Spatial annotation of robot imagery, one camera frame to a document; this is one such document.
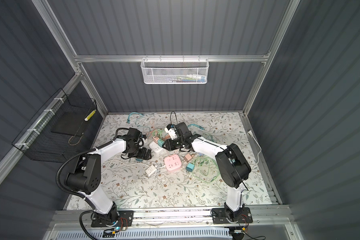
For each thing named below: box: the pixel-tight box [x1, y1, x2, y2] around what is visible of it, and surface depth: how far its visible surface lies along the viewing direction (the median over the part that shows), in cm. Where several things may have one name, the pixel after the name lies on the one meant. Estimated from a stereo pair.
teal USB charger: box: [185, 163, 195, 172], surface depth 91 cm
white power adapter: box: [144, 164, 158, 177], surface depth 89 cm
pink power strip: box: [164, 154, 182, 172], surface depth 93 cm
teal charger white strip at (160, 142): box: [157, 138, 165, 148], surface depth 96 cm
